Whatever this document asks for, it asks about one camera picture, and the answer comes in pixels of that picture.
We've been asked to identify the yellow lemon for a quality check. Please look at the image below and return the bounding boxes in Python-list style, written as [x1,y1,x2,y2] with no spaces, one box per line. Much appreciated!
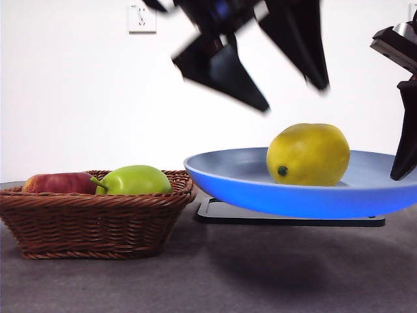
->
[266,123,351,187]

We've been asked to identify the blue round plate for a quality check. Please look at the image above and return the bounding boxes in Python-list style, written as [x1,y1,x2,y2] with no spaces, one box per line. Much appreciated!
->
[184,147,417,220]

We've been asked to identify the brown wicker basket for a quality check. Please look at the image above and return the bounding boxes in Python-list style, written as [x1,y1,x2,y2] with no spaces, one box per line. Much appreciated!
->
[0,170,198,261]

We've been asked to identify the green apple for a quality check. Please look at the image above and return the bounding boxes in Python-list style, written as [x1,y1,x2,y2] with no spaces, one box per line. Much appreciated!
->
[90,165,173,196]

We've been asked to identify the black flat tray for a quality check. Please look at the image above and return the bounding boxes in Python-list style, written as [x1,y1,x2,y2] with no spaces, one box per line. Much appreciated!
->
[195,197,387,228]

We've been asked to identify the red apple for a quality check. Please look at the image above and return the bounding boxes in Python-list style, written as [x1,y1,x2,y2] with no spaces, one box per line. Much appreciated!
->
[22,172,98,196]

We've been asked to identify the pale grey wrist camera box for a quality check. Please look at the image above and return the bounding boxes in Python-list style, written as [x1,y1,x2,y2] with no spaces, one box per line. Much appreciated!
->
[392,22,417,37]

